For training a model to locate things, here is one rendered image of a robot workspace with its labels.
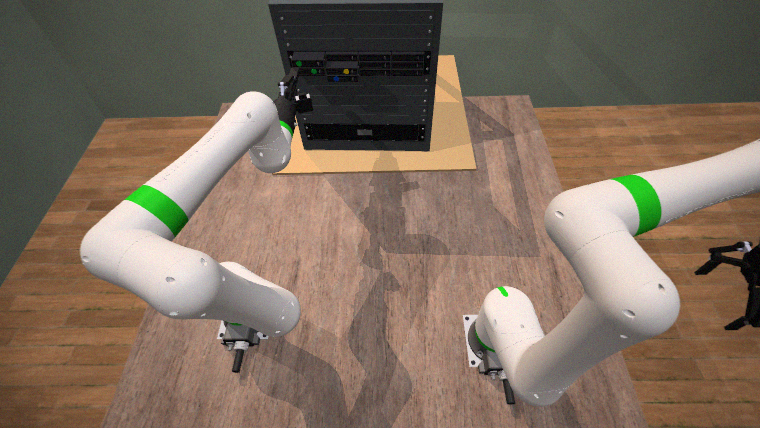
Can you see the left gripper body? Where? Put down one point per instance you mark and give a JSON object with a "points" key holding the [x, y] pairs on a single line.
{"points": [[283, 102]]}

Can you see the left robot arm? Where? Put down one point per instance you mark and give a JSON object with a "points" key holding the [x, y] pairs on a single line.
{"points": [[131, 247]]}

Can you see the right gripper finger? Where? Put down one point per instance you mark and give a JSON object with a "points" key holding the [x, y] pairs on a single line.
{"points": [[716, 257], [752, 314]]}

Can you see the dark grey rack frame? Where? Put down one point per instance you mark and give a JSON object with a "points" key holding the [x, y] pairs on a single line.
{"points": [[381, 113]]}

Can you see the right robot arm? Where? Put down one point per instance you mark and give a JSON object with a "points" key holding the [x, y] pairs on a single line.
{"points": [[627, 297]]}

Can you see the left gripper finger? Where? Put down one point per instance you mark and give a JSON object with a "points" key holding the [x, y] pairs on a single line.
{"points": [[295, 90], [288, 82]]}

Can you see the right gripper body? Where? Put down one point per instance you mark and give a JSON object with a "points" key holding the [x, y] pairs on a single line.
{"points": [[753, 258]]}

